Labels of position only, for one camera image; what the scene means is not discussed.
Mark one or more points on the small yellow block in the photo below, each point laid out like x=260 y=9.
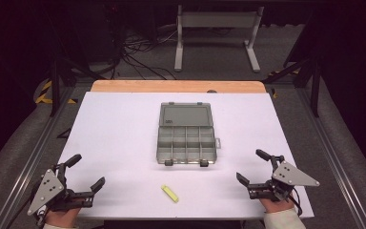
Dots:
x=170 y=193

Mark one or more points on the person's left hand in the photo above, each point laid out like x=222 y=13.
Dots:
x=62 y=218

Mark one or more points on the wooden table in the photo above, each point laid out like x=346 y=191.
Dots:
x=171 y=86

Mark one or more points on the white metal stand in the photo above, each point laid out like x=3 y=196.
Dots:
x=217 y=19

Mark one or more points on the person's right hand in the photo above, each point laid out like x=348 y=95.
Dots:
x=276 y=205

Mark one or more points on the person's sleeve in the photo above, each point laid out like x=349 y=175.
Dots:
x=60 y=226
x=284 y=220

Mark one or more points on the person's left sleeve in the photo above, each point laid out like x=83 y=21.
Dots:
x=60 y=226

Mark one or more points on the person's right sleeve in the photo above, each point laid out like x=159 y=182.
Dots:
x=284 y=220

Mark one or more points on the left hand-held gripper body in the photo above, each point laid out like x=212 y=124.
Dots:
x=47 y=191

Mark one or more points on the white paper sheet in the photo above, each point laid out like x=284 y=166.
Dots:
x=117 y=136

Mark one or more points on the black metal stand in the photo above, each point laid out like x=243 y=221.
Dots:
x=55 y=86
x=314 y=86

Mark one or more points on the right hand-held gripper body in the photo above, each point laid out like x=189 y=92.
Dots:
x=294 y=178

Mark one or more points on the yellow black floor tape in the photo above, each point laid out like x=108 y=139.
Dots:
x=44 y=95
x=274 y=93

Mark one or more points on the grey plastic compartment box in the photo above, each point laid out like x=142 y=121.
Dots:
x=186 y=136

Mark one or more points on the aluminium rail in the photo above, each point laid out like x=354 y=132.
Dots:
x=333 y=159
x=28 y=165

